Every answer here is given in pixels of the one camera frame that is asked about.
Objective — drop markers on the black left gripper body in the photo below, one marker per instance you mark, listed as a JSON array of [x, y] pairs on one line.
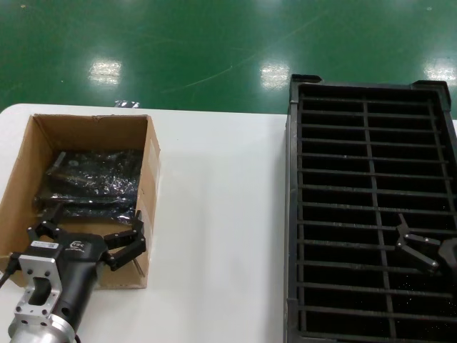
[[82, 264]]

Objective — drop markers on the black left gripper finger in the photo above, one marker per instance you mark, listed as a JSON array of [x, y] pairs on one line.
[[44, 228], [130, 243]]

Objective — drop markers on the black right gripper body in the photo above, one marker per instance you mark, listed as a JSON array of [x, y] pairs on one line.
[[451, 253]]

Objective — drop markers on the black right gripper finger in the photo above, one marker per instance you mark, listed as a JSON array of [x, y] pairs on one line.
[[414, 250]]

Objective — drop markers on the silver antistatic bag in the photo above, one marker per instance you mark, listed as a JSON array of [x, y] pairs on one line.
[[89, 209], [96, 171]]

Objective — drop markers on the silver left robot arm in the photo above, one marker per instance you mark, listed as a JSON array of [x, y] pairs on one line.
[[43, 332]]

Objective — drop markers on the brown cardboard box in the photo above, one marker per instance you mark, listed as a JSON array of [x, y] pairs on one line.
[[21, 171]]

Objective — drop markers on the black slotted plastic container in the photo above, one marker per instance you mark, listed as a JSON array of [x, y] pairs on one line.
[[371, 160]]

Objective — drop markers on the small silver foil scrap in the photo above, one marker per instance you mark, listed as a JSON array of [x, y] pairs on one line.
[[126, 104]]

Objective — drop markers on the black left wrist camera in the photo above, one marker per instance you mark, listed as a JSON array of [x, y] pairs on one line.
[[43, 247]]

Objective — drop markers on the silver left camera mount bracket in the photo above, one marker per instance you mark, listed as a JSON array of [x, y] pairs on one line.
[[35, 264]]

